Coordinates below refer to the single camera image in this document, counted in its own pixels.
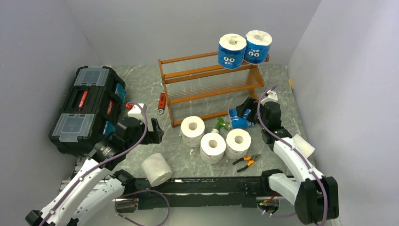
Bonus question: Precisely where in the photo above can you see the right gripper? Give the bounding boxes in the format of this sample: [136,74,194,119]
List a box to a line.
[235,97,267,129]

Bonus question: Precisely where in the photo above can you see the blue paper roll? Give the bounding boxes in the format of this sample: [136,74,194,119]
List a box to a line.
[228,108,254,129]
[218,33,247,70]
[244,30,272,65]

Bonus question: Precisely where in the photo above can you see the white floral paper roll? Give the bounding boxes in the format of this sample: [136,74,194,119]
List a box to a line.
[225,129,251,160]
[200,132,226,164]
[180,116,205,148]

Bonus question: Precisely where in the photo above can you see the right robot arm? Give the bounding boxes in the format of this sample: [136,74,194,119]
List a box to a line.
[229,97,339,226]

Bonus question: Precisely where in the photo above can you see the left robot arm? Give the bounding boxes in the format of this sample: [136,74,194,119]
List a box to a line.
[25,117,164,226]

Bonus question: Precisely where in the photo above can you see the orange wooden shelf rack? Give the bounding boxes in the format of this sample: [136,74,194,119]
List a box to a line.
[158,52,265,127]

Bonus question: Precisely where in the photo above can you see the green plastic pipe fitting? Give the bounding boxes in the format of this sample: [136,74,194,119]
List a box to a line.
[214,117,230,132]

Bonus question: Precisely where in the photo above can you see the plain white paper roll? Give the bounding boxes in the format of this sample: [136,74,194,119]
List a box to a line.
[141,153,173,187]

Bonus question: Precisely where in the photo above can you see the white paper roll at edge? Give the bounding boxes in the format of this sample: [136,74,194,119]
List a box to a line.
[293,134,315,158]

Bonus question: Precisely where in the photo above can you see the black plastic toolbox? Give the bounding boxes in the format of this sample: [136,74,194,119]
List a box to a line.
[48,66,126,156]

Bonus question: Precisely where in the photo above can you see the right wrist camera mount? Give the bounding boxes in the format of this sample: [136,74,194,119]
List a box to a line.
[261,90,278,105]

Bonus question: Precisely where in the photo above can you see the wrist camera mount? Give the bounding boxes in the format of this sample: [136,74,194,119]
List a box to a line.
[261,90,278,105]
[126,103,147,121]

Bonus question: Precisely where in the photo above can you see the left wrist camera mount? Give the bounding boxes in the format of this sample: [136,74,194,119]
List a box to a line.
[126,103,147,121]

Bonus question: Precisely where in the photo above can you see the red handled wrench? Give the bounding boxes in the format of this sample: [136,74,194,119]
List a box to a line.
[157,92,166,114]

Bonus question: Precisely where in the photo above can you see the orange handled pliers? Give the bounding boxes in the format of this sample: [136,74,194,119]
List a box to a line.
[231,153,262,173]

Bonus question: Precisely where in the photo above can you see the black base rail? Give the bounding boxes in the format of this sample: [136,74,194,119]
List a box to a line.
[116,176,279,213]

